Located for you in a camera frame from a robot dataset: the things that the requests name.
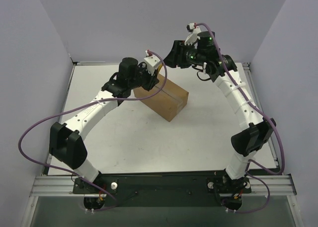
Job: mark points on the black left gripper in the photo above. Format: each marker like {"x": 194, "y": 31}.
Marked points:
{"x": 151, "y": 80}

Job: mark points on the aluminium front frame rail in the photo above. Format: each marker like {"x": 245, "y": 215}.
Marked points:
{"x": 61, "y": 186}

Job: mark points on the brown cardboard express box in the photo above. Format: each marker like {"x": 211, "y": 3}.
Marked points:
{"x": 169, "y": 101}

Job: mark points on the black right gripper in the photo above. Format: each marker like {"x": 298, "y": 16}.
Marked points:
{"x": 179, "y": 53}

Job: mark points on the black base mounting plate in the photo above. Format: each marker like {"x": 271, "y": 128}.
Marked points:
{"x": 161, "y": 191}

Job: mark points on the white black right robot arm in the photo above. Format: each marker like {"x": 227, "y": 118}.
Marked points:
{"x": 200, "y": 51}

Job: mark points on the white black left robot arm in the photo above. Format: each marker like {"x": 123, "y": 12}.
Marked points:
{"x": 67, "y": 139}

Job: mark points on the yellow utility knife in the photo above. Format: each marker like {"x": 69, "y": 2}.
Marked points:
{"x": 160, "y": 67}

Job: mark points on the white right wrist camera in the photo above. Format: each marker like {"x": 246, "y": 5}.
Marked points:
{"x": 193, "y": 30}

